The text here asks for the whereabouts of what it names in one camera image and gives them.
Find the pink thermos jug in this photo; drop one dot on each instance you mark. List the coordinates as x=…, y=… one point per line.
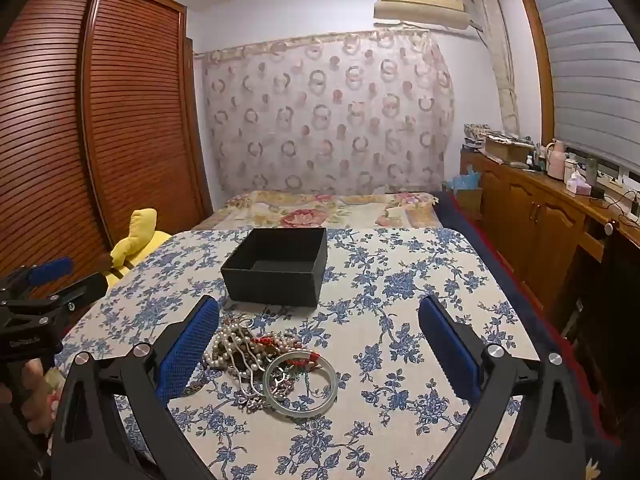
x=556, y=162

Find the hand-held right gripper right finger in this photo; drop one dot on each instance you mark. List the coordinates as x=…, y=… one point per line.
x=450, y=345

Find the white air conditioner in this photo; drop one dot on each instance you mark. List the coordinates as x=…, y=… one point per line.
x=420, y=2

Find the silver wavy hairpin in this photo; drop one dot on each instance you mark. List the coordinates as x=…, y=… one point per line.
x=246, y=391

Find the grey window blind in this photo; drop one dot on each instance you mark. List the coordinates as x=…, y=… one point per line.
x=590, y=60

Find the pale green jade bangle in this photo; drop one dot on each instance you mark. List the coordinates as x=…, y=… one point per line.
x=300, y=411

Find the box with blue bag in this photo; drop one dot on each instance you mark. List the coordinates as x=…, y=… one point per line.
x=465, y=195

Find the brown louvered wardrobe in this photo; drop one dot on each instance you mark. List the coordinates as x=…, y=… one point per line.
x=100, y=135

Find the wooden side cabinet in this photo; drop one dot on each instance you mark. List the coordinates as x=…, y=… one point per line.
x=530, y=220

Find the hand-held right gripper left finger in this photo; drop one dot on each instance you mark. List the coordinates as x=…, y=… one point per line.
x=190, y=345

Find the gathered lace curtain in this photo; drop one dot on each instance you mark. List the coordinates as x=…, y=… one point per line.
x=500, y=60

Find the dark chair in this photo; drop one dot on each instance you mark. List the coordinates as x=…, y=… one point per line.
x=620, y=285

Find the black box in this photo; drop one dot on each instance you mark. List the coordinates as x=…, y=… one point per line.
x=270, y=285

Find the person's left hand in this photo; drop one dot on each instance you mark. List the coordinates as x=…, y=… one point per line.
x=35, y=390

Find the floral pillow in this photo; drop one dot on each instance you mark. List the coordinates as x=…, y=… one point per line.
x=310, y=210

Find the white jar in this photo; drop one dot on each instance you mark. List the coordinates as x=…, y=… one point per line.
x=570, y=172

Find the green bottle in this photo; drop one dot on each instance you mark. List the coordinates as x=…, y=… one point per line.
x=592, y=170

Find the folded patterned cloth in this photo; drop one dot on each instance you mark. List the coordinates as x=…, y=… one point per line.
x=480, y=132

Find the cardboard box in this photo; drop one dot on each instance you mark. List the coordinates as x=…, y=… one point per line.
x=505, y=151

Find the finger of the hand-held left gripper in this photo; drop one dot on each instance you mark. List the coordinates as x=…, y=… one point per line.
x=82, y=290
x=50, y=271

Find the pink tissue box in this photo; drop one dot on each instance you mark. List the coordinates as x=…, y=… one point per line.
x=579, y=185

